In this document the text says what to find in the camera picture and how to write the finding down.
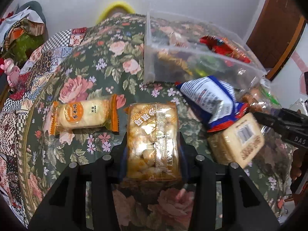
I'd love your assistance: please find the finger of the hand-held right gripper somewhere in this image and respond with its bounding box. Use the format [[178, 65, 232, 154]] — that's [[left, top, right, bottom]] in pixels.
[[254, 111, 289, 136]]

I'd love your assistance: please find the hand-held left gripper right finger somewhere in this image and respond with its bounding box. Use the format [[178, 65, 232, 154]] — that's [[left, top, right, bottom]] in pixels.
[[178, 135, 281, 231]]

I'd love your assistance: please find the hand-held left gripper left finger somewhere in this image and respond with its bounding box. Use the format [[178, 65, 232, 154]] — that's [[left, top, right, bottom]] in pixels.
[[28, 135, 128, 231]]

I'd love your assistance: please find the beige cake packet with barcode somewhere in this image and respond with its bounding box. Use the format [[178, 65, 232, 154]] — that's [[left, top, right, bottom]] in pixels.
[[208, 112, 265, 169]]

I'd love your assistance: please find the caramel puffed snack packet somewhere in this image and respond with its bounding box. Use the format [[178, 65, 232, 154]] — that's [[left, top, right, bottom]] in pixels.
[[124, 102, 182, 182]]

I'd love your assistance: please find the green pea packet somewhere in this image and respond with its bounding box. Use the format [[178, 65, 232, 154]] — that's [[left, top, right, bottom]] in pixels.
[[195, 56, 227, 76]]

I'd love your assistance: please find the red snack packet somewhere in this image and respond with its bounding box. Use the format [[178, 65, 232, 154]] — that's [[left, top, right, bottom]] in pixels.
[[199, 35, 252, 64]]

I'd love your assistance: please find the yellow and white snack packet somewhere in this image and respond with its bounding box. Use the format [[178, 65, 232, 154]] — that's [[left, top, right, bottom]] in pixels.
[[156, 50, 195, 75]]

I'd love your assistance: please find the clear plastic storage box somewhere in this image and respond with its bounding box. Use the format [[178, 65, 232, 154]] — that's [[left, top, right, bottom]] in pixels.
[[144, 3, 268, 84]]

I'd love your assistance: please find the clear bag of brown snacks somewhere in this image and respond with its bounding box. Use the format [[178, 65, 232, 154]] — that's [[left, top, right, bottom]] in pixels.
[[241, 76, 282, 114]]

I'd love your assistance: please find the person's right hand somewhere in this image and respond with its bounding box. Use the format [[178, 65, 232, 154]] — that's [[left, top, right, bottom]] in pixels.
[[290, 147, 304, 181]]

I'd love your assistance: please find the orange rice cracker packet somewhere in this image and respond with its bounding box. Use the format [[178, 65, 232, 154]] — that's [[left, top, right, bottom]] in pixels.
[[49, 94, 120, 136]]

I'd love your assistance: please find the white sliding door with hearts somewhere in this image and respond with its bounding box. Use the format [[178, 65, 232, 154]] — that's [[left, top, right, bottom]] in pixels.
[[265, 20, 308, 116]]

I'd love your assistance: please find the blue and white snack packet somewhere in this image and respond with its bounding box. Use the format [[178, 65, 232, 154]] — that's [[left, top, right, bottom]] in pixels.
[[175, 75, 250, 133]]

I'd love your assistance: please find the floral tablecloth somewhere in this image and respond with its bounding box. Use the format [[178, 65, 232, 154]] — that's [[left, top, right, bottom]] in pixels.
[[17, 13, 297, 231]]

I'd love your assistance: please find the brown wooden door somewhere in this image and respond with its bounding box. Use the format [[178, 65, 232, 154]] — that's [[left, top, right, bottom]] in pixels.
[[245, 0, 308, 81]]

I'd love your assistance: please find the patchwork blanket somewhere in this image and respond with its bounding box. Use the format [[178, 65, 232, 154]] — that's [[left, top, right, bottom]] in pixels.
[[0, 26, 87, 212]]

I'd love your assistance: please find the pink toy rabbit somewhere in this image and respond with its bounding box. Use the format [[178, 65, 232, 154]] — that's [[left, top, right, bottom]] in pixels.
[[0, 58, 22, 87]]

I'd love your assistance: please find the yellow foam tube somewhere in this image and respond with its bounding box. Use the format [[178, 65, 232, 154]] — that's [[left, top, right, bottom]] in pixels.
[[96, 1, 136, 24]]

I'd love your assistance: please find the pile of clothes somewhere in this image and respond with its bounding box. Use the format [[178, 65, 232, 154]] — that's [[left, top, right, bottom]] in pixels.
[[0, 5, 47, 62]]

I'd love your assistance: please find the grey chair back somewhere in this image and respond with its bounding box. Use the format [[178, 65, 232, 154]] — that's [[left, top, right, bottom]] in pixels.
[[16, 1, 48, 39]]

